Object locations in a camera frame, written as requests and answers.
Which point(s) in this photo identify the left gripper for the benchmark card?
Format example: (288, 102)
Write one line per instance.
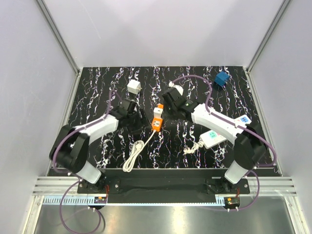
(141, 122)

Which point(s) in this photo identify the orange power strip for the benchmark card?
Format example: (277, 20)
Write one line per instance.
(157, 122)

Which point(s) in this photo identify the white USB charger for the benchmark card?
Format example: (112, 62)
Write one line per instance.
(158, 112)

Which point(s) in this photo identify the white power strip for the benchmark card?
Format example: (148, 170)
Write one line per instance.
(211, 138)

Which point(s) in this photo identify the black marble mat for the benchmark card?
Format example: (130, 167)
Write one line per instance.
(165, 148)

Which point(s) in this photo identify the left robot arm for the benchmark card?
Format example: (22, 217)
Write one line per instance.
(71, 147)

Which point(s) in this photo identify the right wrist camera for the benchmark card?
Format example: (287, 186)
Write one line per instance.
(178, 87)

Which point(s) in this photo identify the slotted cable duct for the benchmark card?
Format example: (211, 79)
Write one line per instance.
(93, 201)

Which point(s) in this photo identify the white cube adapter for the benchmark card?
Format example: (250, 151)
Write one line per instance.
(134, 86)

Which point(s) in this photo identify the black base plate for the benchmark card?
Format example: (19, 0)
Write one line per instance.
(194, 185)

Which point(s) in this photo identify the blue cube adapter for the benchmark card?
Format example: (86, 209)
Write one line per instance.
(222, 78)

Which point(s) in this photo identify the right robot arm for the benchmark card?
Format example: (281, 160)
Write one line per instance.
(249, 147)

